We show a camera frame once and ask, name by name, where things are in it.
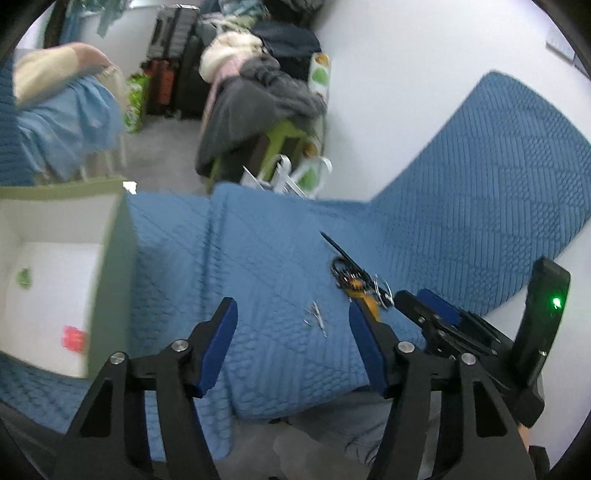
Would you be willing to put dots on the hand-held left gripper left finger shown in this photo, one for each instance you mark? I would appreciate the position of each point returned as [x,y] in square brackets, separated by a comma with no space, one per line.
[220,344]

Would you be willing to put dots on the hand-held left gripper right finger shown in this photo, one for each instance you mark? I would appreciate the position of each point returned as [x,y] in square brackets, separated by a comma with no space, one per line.
[369,350]

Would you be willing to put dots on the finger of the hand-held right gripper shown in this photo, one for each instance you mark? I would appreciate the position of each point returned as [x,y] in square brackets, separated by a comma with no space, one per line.
[441,307]
[413,309]

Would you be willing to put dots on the white box with green sides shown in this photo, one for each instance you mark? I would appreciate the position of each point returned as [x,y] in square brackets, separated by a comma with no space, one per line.
[55,277]

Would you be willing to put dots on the person's right forearm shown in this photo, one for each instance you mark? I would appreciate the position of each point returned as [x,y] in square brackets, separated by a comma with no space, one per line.
[538,461]

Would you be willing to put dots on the person's grey trousers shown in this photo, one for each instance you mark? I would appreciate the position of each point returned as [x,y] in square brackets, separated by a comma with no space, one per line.
[332,434]

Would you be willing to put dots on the blue quilted blanket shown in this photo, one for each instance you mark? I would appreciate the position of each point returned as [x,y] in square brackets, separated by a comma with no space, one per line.
[277,258]

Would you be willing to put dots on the small pink ornament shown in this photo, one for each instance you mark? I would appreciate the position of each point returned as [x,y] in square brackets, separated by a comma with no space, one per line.
[75,339]

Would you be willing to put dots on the small green ornament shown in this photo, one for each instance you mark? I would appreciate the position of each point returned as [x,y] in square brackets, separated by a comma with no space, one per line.
[23,277]

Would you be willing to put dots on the green stool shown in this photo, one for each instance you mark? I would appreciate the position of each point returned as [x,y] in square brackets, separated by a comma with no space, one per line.
[277,138]

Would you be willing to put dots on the grey garment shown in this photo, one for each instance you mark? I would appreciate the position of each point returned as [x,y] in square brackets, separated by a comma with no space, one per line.
[258,106]

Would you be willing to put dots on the fruit print board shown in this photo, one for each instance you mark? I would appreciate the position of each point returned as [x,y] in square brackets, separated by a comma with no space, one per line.
[319,74]

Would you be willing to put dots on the green shopping bag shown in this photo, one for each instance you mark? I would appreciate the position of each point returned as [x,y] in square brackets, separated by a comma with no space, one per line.
[136,101]

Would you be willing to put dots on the orange ribbed suitcase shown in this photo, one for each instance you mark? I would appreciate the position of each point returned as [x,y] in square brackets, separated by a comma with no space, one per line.
[161,87]

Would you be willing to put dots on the light blue sheet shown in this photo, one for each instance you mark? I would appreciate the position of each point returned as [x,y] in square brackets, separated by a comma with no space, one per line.
[69,124]

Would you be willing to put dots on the black suitcase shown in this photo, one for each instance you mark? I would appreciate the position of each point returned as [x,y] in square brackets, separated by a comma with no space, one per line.
[190,78]

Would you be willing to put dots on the cream fluffy garment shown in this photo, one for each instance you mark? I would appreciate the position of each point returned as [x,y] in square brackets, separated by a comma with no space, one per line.
[231,50]

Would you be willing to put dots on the dark navy garment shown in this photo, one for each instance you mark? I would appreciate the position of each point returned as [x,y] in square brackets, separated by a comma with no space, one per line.
[288,41]

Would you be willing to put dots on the grey ribbed suitcase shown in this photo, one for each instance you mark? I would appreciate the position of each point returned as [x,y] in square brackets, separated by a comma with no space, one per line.
[173,27]

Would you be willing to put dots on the cream pillow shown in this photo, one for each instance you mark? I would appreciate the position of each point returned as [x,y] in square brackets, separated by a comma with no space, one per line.
[46,69]

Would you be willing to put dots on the teal hanging garment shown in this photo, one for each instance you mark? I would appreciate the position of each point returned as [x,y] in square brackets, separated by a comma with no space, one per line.
[113,14]

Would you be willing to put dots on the blue curtain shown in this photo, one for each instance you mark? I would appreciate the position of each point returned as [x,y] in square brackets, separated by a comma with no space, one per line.
[76,21]

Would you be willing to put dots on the white folding frame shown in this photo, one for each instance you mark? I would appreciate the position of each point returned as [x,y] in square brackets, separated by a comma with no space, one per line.
[318,173]

